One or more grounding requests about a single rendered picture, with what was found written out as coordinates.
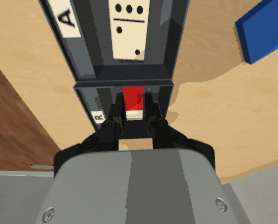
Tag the dark grey rack of bins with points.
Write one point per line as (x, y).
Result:
(99, 76)

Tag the white domino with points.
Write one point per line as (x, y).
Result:
(129, 20)

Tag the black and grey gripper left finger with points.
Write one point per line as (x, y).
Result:
(106, 138)

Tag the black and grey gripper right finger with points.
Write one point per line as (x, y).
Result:
(163, 135)

